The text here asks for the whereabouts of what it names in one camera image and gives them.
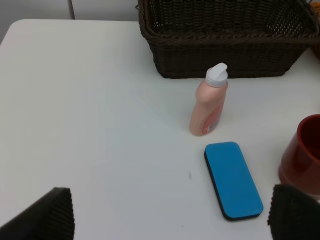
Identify pink bottle white cap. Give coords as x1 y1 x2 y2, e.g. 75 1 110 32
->
189 62 228 136

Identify dark brown wicker basket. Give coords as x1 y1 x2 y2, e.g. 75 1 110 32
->
136 0 320 79

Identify red plastic cup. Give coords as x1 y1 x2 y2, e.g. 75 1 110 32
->
278 114 320 200

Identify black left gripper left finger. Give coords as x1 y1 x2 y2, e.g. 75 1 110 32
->
0 187 75 240

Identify blue whiteboard eraser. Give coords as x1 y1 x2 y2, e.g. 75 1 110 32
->
204 141 264 221

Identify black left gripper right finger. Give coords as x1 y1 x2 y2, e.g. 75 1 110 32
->
267 184 320 240

